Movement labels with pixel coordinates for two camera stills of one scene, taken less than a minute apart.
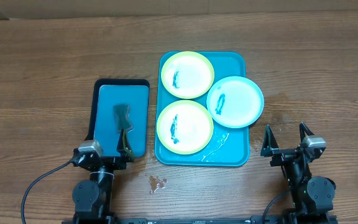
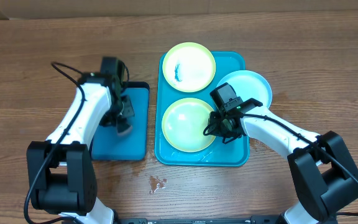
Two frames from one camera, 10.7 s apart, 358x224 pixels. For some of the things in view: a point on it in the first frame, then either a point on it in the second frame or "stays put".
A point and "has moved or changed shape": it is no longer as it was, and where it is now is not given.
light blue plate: [235, 102] has moved or changed shape
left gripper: [120, 163] → [128, 111]
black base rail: [281, 219] stays put
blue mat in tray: [137, 97] stays put
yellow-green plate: [184, 127] stays put
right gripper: [286, 152] → [221, 128]
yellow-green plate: [187, 74] has moved or changed shape
